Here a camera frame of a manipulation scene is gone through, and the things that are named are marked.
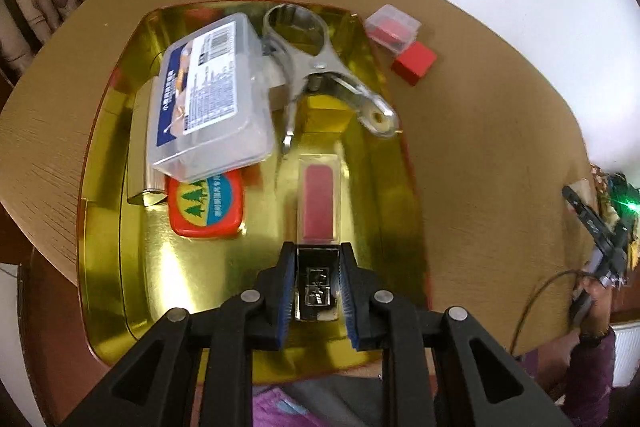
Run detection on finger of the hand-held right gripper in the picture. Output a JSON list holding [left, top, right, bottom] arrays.
[[562, 184, 619, 259]]

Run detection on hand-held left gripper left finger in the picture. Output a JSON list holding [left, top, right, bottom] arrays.
[[62, 241, 297, 427]]

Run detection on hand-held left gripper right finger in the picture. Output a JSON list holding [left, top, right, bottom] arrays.
[[339, 242, 573, 427]]

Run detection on gold rectangular tray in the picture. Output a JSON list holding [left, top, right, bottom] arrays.
[[75, 0, 433, 383]]

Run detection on clear case with red insert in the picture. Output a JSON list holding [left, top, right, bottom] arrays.
[[292, 153, 345, 323]]

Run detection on clear plastic box blue label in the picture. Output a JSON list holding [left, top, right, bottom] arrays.
[[146, 13, 275, 182]]

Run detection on steel spring clamp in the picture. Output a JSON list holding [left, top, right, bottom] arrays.
[[262, 4, 400, 158]]

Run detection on person's right forearm purple sleeve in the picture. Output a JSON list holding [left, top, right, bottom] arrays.
[[562, 332, 618, 427]]

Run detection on person's right hand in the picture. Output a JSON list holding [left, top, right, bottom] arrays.
[[574, 277, 614, 339]]

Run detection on colourful patterned cloth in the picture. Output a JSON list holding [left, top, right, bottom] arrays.
[[590, 163, 640, 228]]

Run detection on person's grey trouser leg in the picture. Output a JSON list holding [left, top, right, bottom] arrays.
[[285, 374, 386, 427]]

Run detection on person's purple garment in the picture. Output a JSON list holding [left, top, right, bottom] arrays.
[[252, 384, 326, 427]]

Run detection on white radiator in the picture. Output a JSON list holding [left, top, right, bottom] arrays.
[[612, 324, 640, 388]]

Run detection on orange tin with tree print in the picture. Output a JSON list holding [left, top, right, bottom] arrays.
[[166, 169, 247, 239]]

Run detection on red block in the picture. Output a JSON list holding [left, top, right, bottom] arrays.
[[391, 43, 437, 86]]

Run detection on small clear box red contents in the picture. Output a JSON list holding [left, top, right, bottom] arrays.
[[364, 4, 422, 54]]

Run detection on black cable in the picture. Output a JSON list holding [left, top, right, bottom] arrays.
[[509, 271, 583, 355]]

